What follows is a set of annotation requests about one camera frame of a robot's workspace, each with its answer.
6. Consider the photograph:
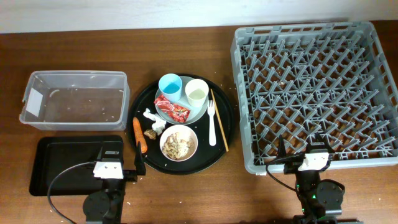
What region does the cream white cup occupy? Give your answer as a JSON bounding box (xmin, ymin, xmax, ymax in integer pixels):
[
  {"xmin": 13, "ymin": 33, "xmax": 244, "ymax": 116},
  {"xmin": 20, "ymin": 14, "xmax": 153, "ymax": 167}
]
[{"xmin": 185, "ymin": 79, "xmax": 209, "ymax": 107}]

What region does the brown food chunk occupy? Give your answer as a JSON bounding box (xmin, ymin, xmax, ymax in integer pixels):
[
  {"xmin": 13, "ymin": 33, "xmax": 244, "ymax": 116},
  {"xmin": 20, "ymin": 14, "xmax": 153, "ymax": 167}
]
[{"xmin": 144, "ymin": 129, "xmax": 157, "ymax": 140}]

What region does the black rectangular tray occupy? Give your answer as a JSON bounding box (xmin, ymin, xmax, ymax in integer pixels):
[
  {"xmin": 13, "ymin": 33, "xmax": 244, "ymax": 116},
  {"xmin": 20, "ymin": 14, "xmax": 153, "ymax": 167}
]
[{"xmin": 29, "ymin": 135, "xmax": 124, "ymax": 196}]

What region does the red snack wrapper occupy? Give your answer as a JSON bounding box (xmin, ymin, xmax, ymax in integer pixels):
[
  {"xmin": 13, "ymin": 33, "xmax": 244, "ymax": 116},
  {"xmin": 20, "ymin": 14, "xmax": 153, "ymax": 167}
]
[{"xmin": 154, "ymin": 95, "xmax": 190, "ymax": 123}]

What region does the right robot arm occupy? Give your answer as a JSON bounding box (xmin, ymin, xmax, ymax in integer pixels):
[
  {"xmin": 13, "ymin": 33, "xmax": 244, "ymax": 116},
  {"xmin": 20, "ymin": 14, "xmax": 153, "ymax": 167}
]
[{"xmin": 277, "ymin": 133, "xmax": 345, "ymax": 224}]

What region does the round black serving tray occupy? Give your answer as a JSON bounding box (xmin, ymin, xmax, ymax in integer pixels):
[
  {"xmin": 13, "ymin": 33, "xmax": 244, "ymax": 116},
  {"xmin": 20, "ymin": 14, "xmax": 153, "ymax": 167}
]
[{"xmin": 126, "ymin": 79, "xmax": 236, "ymax": 175}]

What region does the pink bowl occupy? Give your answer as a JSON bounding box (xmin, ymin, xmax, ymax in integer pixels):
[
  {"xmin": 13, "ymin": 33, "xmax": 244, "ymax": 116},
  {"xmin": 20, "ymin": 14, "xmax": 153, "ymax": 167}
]
[{"xmin": 159, "ymin": 125, "xmax": 198, "ymax": 162}]

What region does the orange carrot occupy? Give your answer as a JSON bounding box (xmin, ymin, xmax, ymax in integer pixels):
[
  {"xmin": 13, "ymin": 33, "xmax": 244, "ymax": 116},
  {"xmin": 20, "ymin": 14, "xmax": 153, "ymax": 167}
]
[{"xmin": 132, "ymin": 117, "xmax": 147, "ymax": 154}]

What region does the grey plate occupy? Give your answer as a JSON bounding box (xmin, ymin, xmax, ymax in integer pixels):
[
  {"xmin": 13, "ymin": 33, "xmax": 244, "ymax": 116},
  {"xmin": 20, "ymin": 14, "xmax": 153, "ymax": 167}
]
[{"xmin": 155, "ymin": 75, "xmax": 208, "ymax": 125}]

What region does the clear plastic bin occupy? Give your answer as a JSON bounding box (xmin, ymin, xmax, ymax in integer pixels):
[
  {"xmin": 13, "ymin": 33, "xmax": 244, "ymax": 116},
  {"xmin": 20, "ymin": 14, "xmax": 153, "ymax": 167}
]
[{"xmin": 19, "ymin": 70, "xmax": 130, "ymax": 131}]

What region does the white plastic fork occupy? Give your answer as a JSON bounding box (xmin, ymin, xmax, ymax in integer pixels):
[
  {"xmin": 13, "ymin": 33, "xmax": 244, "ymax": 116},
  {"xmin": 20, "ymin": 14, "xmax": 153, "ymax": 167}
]
[{"xmin": 207, "ymin": 100, "xmax": 216, "ymax": 146}]

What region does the grey dishwasher rack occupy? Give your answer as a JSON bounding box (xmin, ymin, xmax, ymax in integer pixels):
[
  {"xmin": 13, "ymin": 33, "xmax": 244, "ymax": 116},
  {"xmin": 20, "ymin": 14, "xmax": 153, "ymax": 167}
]
[{"xmin": 231, "ymin": 22, "xmax": 397, "ymax": 175}]

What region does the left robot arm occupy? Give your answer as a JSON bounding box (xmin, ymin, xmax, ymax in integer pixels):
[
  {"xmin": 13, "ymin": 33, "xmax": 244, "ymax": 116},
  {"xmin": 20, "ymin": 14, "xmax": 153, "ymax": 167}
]
[{"xmin": 83, "ymin": 143, "xmax": 146, "ymax": 224}]

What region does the light blue cup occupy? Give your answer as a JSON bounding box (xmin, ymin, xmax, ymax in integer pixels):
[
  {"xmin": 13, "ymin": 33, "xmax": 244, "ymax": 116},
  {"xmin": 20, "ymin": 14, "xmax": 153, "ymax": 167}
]
[{"xmin": 158, "ymin": 73, "xmax": 182, "ymax": 103}]

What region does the food scraps and rice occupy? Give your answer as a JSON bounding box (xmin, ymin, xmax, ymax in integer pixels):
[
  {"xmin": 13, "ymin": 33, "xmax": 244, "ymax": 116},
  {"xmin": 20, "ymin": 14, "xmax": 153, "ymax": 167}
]
[{"xmin": 162, "ymin": 132, "xmax": 195, "ymax": 161}]

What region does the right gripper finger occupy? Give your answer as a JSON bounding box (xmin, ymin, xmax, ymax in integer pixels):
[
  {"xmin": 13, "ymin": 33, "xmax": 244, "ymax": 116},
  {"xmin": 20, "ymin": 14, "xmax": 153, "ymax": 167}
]
[
  {"xmin": 315, "ymin": 133, "xmax": 334, "ymax": 153},
  {"xmin": 277, "ymin": 135, "xmax": 286, "ymax": 158}
]

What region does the wooden chopstick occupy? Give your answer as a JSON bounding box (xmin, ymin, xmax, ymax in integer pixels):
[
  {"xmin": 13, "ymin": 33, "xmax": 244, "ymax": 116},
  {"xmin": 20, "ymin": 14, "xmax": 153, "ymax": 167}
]
[{"xmin": 210, "ymin": 89, "xmax": 229, "ymax": 152}]

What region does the white tissue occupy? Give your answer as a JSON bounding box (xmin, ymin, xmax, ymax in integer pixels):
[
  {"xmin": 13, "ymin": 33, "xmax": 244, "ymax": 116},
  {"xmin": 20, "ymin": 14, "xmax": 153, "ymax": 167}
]
[{"xmin": 143, "ymin": 108, "xmax": 167, "ymax": 136}]

